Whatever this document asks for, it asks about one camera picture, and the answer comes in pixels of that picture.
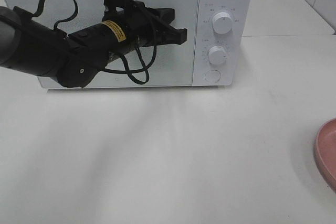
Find white microwave oven body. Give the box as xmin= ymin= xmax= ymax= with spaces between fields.
xmin=30 ymin=0 xmax=250 ymax=89

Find pink round plate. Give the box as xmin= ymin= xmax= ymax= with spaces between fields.
xmin=314 ymin=119 xmax=335 ymax=192

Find white microwave knob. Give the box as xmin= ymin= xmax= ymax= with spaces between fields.
xmin=208 ymin=46 xmax=227 ymax=65
xmin=212 ymin=10 xmax=234 ymax=35

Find round white door button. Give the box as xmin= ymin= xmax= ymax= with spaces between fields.
xmin=205 ymin=70 xmax=221 ymax=83

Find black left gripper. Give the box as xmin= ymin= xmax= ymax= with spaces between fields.
xmin=104 ymin=1 xmax=187 ymax=56

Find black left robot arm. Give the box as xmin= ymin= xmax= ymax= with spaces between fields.
xmin=1 ymin=2 xmax=187 ymax=88

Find black left camera cable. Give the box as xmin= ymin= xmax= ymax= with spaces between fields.
xmin=33 ymin=0 xmax=158 ymax=86

